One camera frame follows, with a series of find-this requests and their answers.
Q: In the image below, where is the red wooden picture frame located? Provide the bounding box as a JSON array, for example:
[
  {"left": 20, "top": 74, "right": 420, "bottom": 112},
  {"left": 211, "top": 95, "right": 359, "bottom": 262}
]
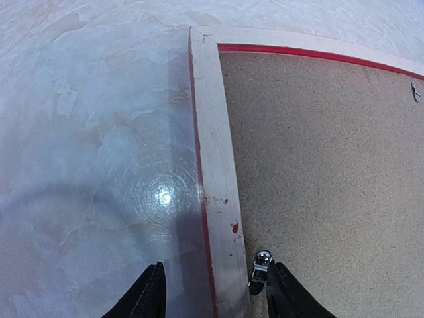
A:
[{"left": 188, "top": 26, "right": 423, "bottom": 317}]

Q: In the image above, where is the metal turn clip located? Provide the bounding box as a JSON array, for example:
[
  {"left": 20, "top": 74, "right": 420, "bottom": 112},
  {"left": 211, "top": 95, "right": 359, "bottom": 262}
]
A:
[{"left": 248, "top": 249, "right": 273, "bottom": 296}]

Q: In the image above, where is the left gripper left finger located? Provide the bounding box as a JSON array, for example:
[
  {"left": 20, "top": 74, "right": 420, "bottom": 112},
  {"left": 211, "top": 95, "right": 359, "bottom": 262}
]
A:
[{"left": 102, "top": 262, "right": 166, "bottom": 318}]

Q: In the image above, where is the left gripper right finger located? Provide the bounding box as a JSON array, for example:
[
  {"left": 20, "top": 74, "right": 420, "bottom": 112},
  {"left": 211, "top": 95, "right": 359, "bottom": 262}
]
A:
[{"left": 266, "top": 262, "right": 336, "bottom": 318}]

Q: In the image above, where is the brown backing board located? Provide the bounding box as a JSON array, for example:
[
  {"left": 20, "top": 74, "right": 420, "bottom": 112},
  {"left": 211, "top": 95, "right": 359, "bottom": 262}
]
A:
[{"left": 220, "top": 52, "right": 423, "bottom": 317}]

